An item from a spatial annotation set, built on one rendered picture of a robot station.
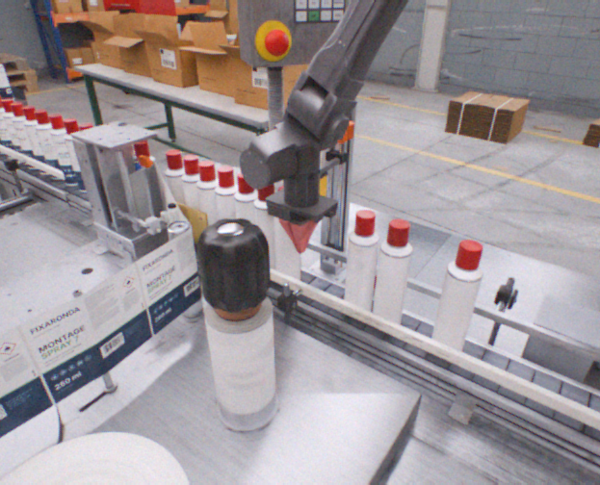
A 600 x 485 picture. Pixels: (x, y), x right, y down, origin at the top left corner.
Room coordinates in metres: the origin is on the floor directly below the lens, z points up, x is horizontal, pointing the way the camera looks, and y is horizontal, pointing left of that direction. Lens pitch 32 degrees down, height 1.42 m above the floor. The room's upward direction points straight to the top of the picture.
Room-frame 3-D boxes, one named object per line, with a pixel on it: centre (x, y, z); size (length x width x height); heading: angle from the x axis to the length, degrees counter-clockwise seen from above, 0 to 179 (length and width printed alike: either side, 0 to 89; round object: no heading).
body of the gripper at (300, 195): (0.63, 0.00, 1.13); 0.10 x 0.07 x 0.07; 54
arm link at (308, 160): (0.62, 0.00, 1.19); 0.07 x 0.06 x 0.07; 137
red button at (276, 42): (0.74, 0.04, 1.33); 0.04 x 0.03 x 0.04; 109
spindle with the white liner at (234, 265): (0.41, 0.08, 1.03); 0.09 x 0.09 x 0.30
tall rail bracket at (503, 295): (0.55, -0.34, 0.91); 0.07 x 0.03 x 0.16; 144
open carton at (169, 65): (3.11, 0.80, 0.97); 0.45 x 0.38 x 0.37; 140
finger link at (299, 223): (0.63, 0.01, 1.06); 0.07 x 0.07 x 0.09; 54
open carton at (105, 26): (3.73, 1.41, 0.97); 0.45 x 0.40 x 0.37; 139
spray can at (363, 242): (0.62, -0.11, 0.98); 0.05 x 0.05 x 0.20
